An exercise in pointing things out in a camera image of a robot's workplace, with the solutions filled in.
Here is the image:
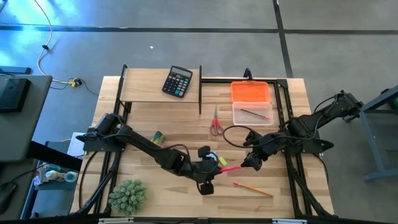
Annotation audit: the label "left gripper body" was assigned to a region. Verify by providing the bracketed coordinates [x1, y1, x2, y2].
[186, 157, 222, 185]

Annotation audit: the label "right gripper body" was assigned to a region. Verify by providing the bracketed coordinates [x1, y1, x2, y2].
[248, 132, 285, 158]

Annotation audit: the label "pink pen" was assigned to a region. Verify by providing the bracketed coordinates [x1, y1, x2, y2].
[219, 166, 243, 174]

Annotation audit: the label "dark pencil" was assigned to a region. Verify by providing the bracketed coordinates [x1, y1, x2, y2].
[240, 108, 271, 121]

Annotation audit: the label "orange pencil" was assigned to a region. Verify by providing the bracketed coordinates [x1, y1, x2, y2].
[233, 182, 274, 197]

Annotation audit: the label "red handled scissors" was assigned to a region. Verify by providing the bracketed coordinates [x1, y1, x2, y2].
[210, 104, 224, 137]

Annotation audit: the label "clear pencil box orange lid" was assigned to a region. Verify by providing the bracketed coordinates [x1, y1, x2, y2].
[230, 80, 275, 127]

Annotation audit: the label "yellow green crayon box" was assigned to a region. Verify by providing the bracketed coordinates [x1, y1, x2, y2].
[150, 130, 166, 146]

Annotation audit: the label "black desk calculator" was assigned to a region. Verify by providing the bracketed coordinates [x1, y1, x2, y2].
[161, 65, 193, 99]

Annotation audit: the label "green plant in white pot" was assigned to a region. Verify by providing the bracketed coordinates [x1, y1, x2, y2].
[108, 179, 149, 217]

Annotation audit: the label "white paper sheet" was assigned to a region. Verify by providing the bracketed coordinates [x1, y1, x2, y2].
[67, 131, 87, 157]

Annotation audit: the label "white bottle with teal cap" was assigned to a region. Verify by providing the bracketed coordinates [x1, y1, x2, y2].
[45, 170, 79, 184]

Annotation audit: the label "dark storage cart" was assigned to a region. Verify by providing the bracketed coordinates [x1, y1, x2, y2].
[20, 140, 85, 220]

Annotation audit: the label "grey desk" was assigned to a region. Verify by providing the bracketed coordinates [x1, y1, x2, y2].
[0, 74, 53, 163]

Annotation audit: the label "black computer mouse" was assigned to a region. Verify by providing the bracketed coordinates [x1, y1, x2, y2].
[0, 182, 19, 215]

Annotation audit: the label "black box on desk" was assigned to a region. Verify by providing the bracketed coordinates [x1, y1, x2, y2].
[0, 77, 32, 114]

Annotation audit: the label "black flat device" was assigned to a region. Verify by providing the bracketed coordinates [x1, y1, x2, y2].
[0, 65, 32, 75]

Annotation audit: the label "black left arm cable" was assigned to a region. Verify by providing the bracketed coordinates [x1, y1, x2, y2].
[157, 143, 192, 170]

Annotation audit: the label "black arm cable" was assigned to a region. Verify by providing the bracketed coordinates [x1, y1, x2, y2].
[157, 143, 192, 170]
[221, 124, 292, 149]

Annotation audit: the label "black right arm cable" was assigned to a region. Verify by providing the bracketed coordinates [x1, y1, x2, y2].
[221, 124, 292, 149]

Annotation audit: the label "black aluminium rig frame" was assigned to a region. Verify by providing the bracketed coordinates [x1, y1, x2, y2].
[70, 64, 336, 224]

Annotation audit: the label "white bracket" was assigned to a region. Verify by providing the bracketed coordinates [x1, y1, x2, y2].
[98, 217, 135, 224]
[272, 218, 308, 224]

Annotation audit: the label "blue grey metal table frame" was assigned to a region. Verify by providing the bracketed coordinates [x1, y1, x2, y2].
[348, 84, 398, 183]

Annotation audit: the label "yellow black cable connector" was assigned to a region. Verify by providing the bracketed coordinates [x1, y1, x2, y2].
[67, 77, 83, 89]

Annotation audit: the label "white floor cable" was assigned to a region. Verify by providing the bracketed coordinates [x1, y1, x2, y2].
[32, 0, 77, 85]

